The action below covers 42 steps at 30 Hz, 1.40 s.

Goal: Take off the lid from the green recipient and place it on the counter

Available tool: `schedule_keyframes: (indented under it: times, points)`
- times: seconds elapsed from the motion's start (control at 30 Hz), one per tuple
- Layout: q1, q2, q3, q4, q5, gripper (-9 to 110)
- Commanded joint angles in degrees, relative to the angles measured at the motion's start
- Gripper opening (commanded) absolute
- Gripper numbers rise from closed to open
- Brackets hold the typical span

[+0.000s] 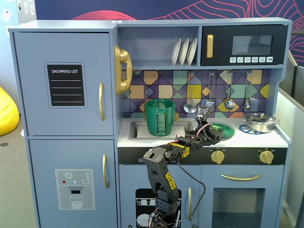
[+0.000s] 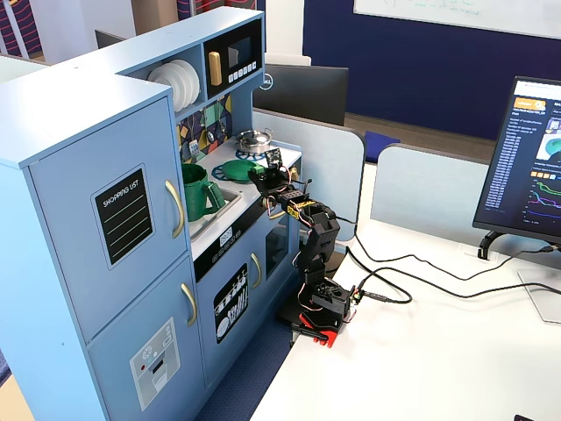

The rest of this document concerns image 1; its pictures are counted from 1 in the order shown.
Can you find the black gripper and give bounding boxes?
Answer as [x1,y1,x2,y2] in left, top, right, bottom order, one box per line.
[175,123,224,155]

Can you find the green plate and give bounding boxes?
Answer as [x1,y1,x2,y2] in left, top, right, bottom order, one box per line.
[209,123,236,139]

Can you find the steel pot lid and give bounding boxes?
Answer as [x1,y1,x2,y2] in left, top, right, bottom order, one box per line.
[245,113,276,124]

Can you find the gold stove knob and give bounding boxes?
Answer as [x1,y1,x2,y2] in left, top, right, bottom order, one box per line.
[210,149,225,165]
[258,150,275,165]

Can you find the steel slotted spatula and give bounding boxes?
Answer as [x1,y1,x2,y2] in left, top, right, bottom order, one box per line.
[205,71,216,111]

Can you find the steel ladle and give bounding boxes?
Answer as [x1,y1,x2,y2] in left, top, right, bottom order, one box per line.
[224,70,236,111]

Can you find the steel skimmer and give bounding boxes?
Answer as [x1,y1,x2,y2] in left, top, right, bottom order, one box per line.
[183,71,198,114]

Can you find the steel spoon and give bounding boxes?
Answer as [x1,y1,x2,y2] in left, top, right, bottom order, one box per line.
[244,70,253,111]

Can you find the steel cooking pot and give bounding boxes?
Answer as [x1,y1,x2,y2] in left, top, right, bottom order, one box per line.
[244,114,279,133]

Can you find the green ribbed container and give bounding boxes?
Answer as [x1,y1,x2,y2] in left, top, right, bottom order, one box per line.
[144,99,177,137]

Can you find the grey toy sink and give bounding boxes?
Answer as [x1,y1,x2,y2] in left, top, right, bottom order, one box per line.
[129,120,195,141]

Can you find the oven door with window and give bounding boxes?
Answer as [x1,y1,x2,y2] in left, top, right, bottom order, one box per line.
[200,165,285,228]

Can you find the white plate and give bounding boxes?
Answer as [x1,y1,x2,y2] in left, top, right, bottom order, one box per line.
[186,37,199,66]
[171,38,182,67]
[179,37,190,67]

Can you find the black microwave door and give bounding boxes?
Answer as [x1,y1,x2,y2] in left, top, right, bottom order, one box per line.
[200,24,288,67]

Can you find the dishwasher door with dish print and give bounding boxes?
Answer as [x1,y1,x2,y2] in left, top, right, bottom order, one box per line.
[118,165,200,228]

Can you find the dark office partition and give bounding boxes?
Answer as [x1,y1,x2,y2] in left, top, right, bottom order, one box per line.
[281,51,304,101]

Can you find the gold toy telephone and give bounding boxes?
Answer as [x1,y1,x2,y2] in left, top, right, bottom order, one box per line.
[114,45,133,96]

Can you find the blue toy kitchen playset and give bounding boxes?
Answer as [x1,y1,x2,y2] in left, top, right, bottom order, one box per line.
[8,18,293,228]

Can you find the fridge door with ice dispenser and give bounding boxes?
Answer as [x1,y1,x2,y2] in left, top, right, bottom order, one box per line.
[28,139,117,228]

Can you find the fridge door with shopping list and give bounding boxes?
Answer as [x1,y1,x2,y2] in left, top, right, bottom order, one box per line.
[13,31,115,137]

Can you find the yellow bean bag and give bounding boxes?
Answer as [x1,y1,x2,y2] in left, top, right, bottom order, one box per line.
[0,85,20,137]

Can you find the red and white wires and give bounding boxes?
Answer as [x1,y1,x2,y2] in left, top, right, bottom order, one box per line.
[194,118,212,139]

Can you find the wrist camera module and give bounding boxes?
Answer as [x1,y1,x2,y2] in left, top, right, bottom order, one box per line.
[194,106,211,123]

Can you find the gold oven handle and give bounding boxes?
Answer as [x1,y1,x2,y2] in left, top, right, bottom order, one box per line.
[220,173,262,182]

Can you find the black power cable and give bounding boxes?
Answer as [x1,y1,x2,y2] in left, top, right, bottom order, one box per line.
[177,161,208,228]

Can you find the gold dishwasher handle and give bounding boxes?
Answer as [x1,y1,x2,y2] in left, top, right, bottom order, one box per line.
[188,187,193,220]

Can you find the gold microwave handle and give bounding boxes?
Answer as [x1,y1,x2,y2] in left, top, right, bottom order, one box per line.
[206,34,214,59]

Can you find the gold fridge handle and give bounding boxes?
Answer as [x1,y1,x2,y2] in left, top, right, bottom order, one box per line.
[102,154,110,189]
[98,81,106,122]

